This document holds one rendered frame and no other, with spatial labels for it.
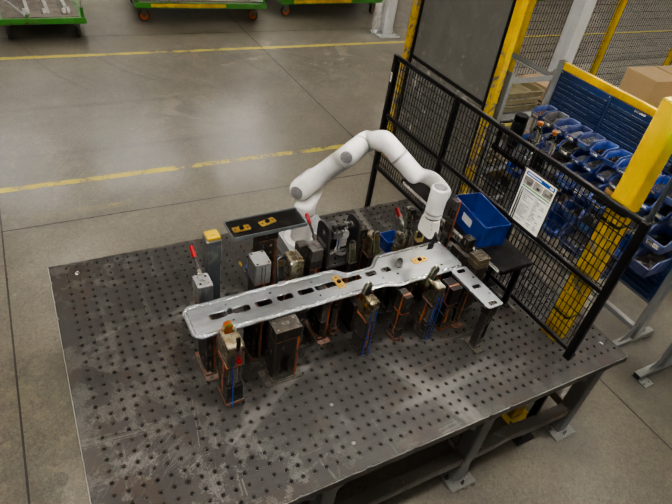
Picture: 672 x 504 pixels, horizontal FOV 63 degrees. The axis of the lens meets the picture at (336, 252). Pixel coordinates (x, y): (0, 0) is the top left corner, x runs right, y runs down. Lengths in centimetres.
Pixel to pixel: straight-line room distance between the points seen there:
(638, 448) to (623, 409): 27
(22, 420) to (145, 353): 100
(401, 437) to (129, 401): 114
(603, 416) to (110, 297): 296
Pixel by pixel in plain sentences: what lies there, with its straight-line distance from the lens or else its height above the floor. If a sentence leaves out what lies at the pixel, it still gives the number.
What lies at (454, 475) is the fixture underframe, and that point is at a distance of 319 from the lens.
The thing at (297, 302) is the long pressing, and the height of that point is 100.
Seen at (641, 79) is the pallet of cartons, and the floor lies 100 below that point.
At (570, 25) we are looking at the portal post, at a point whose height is 126.
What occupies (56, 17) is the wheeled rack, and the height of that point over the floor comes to 28.
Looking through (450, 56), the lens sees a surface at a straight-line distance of 492.
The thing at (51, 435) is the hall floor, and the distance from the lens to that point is 334.
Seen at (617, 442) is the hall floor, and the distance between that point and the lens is 384.
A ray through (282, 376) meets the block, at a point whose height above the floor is 73.
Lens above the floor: 269
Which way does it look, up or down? 38 degrees down
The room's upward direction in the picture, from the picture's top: 10 degrees clockwise
